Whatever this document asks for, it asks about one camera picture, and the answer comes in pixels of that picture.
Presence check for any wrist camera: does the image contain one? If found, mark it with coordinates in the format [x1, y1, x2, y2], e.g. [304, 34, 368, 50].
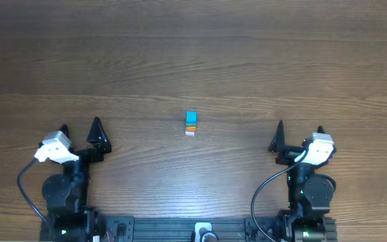
[34, 130, 80, 165]
[302, 132, 335, 166]

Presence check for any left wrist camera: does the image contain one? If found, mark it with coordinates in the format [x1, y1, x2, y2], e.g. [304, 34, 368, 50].
[34, 130, 80, 165]

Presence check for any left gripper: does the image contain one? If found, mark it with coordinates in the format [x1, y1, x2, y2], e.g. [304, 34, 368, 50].
[60, 116, 113, 165]

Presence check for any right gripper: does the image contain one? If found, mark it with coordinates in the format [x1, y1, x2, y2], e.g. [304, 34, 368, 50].
[267, 120, 326, 166]

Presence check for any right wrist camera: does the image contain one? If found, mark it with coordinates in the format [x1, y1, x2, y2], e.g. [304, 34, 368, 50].
[302, 132, 335, 166]

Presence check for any mounting rail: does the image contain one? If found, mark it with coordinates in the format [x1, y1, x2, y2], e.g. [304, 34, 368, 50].
[40, 216, 337, 242]

